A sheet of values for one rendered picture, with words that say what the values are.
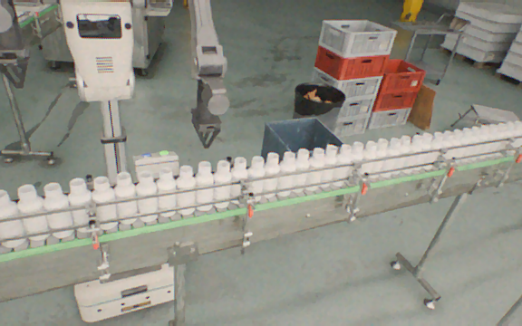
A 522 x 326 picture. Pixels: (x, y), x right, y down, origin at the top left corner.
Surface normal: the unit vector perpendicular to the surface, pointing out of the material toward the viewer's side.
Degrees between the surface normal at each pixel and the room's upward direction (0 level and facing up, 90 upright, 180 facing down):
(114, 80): 90
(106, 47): 90
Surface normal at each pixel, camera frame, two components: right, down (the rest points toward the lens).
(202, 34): 0.40, 0.02
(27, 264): 0.40, 0.55
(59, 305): 0.12, -0.82
